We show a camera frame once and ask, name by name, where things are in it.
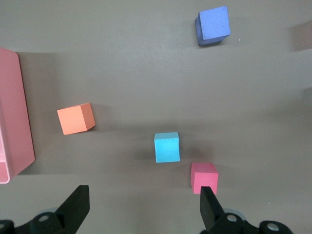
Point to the pink plastic bin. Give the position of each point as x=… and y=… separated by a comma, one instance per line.
x=19, y=109

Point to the light blue foam block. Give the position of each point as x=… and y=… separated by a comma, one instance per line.
x=167, y=148

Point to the red foam block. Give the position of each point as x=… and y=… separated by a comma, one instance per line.
x=204, y=175

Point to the purple foam block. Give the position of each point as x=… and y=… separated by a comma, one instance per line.
x=214, y=23

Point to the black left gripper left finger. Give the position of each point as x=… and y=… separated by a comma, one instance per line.
x=73, y=209

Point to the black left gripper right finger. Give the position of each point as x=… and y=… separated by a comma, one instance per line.
x=209, y=209

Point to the orange foam block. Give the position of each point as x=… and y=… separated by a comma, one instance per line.
x=73, y=120

